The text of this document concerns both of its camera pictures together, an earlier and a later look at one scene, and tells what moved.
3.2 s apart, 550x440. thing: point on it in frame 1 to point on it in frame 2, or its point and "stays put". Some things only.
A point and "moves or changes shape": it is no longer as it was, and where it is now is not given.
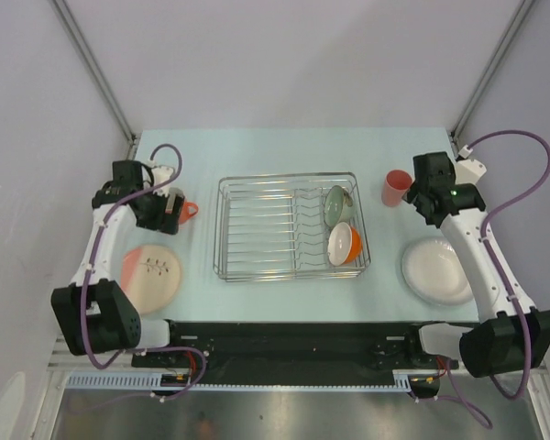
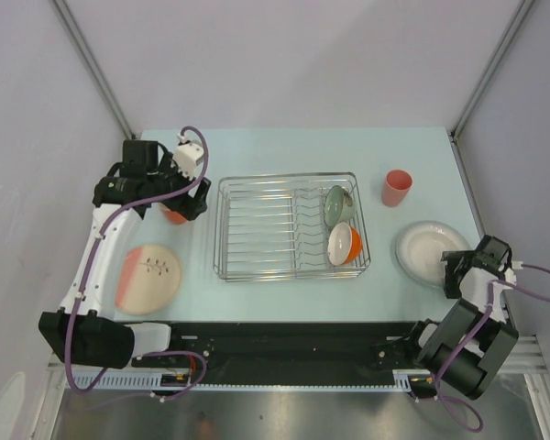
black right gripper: [412, 193] to [454, 258]
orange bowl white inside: [344, 243] stays put
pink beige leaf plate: [149, 278] stays put
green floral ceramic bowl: [339, 205] stays put
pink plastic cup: [396, 184] stays put
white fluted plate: [434, 273] moves or changes shape
